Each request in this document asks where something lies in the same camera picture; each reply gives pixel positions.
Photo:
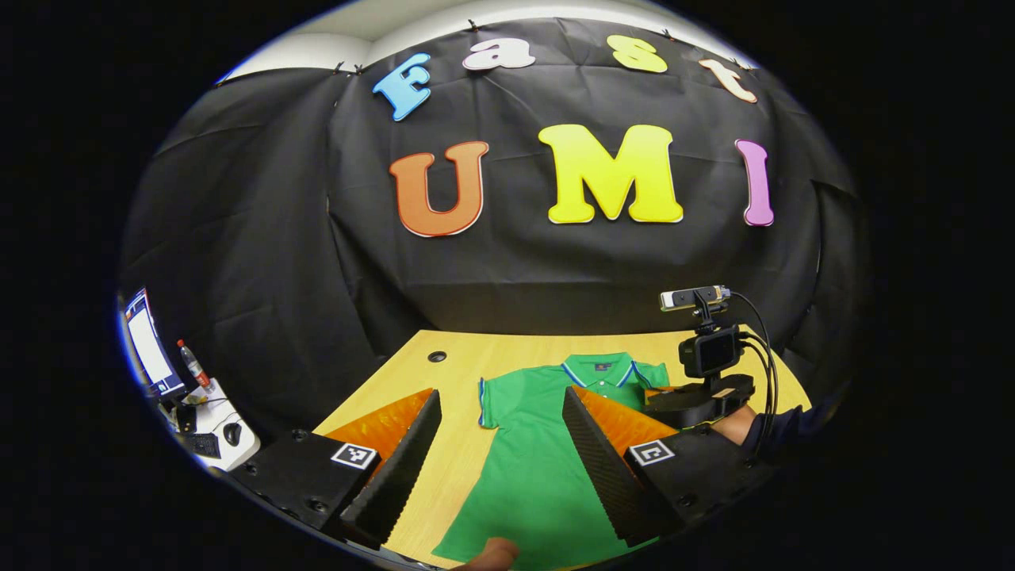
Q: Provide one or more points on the black computer mouse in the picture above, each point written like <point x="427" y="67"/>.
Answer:
<point x="231" y="433"/>

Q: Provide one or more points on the red drink bottle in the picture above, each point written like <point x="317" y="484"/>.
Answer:
<point x="193" y="366"/>

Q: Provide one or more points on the black keyboard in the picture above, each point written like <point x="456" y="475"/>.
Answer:
<point x="202" y="445"/>

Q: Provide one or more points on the white side desk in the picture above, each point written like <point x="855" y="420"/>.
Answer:
<point x="247" y="449"/>

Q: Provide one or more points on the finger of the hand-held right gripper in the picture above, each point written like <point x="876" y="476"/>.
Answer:
<point x="698" y="404"/>

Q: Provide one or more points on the computer monitor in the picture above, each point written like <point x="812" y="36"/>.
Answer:
<point x="147" y="349"/>

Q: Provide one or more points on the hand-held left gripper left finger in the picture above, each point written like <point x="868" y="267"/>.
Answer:
<point x="396" y="476"/>

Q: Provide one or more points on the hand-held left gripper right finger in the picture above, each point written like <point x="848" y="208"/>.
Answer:
<point x="607" y="476"/>

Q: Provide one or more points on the green T-shirt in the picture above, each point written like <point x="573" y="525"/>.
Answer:
<point x="531" y="476"/>

